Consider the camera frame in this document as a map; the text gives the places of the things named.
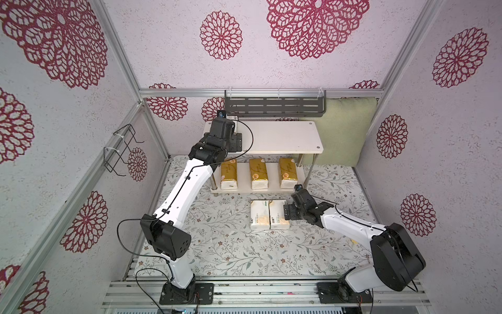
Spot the gold tissue pack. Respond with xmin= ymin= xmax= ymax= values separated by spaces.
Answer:
xmin=278 ymin=158 xmax=298 ymax=189
xmin=249 ymin=158 xmax=269 ymax=190
xmin=220 ymin=160 xmax=238 ymax=190

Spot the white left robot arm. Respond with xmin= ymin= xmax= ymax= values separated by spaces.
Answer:
xmin=140 ymin=117 xmax=236 ymax=289

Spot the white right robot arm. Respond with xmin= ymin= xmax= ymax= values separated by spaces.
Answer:
xmin=284 ymin=184 xmax=426 ymax=298

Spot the white two-tier metal-legged shelf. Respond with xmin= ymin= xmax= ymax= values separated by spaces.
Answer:
xmin=210 ymin=120 xmax=324 ymax=194

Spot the green fabric cushion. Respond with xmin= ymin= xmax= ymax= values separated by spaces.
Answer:
xmin=300 ymin=98 xmax=377 ymax=167

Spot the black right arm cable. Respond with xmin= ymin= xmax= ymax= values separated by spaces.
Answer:
xmin=309 ymin=194 xmax=420 ymax=293

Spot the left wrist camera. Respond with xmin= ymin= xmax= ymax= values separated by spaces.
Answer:
xmin=216 ymin=110 xmax=227 ymax=119

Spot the black wire wall rack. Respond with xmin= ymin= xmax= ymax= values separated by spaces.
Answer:
xmin=103 ymin=124 xmax=144 ymax=177

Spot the grey wall-mounted metal rack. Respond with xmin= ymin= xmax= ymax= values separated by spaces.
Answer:
xmin=224 ymin=90 xmax=327 ymax=118

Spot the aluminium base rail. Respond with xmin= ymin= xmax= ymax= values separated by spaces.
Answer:
xmin=101 ymin=276 xmax=431 ymax=313

